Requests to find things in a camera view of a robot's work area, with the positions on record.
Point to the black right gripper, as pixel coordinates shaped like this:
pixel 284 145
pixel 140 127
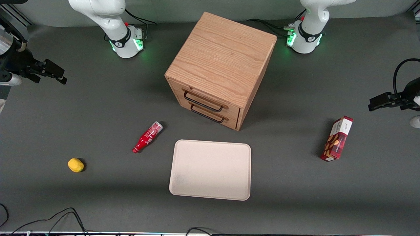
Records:
pixel 20 62

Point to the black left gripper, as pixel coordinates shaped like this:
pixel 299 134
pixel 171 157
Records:
pixel 409 92

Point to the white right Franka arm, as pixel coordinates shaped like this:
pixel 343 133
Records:
pixel 111 19

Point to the beige rectangular tray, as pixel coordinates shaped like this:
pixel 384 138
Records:
pixel 210 169

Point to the red almond snack box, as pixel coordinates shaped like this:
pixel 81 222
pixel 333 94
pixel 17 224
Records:
pixel 337 139

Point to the yellow lemon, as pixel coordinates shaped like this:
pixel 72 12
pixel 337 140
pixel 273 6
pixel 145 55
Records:
pixel 75 165

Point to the wooden two-drawer cabinet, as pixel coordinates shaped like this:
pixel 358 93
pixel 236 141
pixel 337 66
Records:
pixel 223 62

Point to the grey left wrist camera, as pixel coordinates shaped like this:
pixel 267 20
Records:
pixel 416 122

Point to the aluminium frame bar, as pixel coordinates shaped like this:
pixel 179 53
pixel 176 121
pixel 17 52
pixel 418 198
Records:
pixel 18 16

